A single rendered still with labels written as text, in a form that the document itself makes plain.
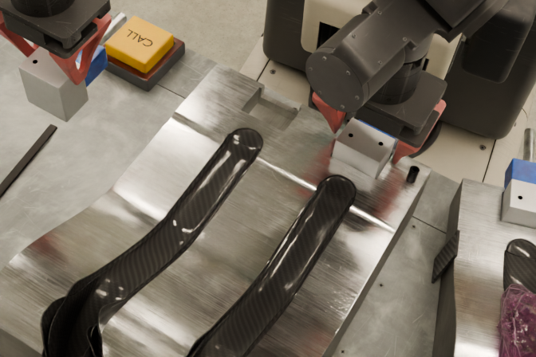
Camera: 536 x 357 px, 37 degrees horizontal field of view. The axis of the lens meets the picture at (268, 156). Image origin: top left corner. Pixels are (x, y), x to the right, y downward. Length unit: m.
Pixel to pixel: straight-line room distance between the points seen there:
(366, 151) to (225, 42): 1.39
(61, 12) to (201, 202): 0.22
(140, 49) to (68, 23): 0.27
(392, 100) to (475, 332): 0.22
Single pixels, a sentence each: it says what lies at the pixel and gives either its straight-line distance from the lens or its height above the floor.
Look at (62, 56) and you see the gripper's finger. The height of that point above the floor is 1.02.
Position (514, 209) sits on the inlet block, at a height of 0.88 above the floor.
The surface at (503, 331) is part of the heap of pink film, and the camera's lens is 0.74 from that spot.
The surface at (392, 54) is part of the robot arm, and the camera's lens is 0.61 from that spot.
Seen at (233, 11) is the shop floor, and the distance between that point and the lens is 2.24.
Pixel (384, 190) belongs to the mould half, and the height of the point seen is 0.89.
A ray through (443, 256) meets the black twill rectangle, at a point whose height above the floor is 0.83.
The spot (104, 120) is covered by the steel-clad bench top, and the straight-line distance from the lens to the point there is 0.95.
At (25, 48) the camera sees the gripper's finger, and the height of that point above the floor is 0.97.
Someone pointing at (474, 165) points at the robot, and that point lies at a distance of 1.65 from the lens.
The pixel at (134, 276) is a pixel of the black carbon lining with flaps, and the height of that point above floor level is 0.91.
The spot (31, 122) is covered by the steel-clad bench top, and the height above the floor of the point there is 0.80.
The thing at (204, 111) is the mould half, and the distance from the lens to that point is 0.84.
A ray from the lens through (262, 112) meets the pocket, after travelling 0.88.
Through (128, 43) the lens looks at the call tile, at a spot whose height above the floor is 0.84.
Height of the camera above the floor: 1.54
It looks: 53 degrees down
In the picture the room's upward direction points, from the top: 8 degrees clockwise
